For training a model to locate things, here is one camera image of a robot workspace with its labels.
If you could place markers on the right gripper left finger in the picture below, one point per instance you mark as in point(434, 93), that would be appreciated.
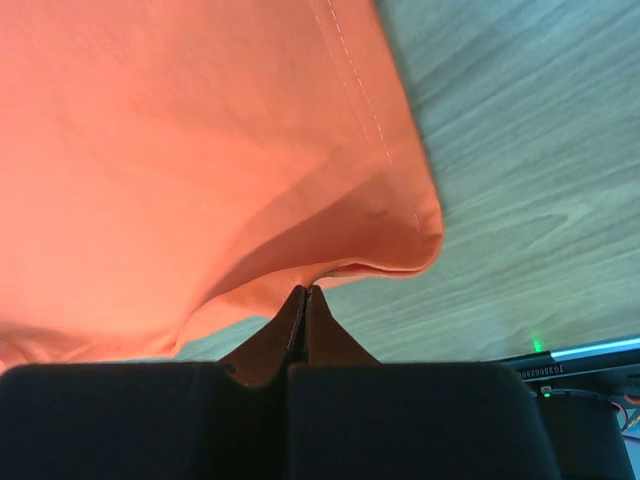
point(154, 420)

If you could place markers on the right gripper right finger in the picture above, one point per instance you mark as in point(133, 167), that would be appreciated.
point(351, 417)

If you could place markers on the orange t-shirt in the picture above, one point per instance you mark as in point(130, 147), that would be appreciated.
point(169, 168)

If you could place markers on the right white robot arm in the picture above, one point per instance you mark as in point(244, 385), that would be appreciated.
point(578, 395)

